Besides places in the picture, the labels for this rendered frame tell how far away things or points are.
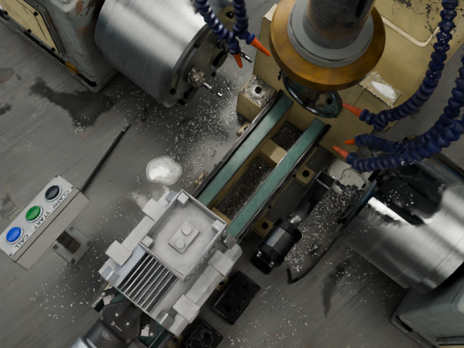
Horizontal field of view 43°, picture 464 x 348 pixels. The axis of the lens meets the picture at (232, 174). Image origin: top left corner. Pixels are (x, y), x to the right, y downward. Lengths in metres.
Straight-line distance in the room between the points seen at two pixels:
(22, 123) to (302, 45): 0.81
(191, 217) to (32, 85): 0.65
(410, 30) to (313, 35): 0.31
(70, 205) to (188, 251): 0.24
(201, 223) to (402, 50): 0.51
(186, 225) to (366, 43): 0.42
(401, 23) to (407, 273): 0.46
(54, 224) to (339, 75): 0.57
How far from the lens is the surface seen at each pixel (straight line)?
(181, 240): 1.01
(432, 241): 1.07
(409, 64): 1.22
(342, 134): 1.32
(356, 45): 0.91
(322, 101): 1.24
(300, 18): 0.91
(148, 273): 1.04
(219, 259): 1.06
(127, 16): 1.16
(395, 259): 1.10
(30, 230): 1.11
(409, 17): 1.13
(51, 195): 1.12
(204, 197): 1.25
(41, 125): 1.47
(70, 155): 1.43
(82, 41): 1.27
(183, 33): 1.12
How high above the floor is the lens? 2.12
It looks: 73 degrees down
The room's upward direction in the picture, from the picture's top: 10 degrees clockwise
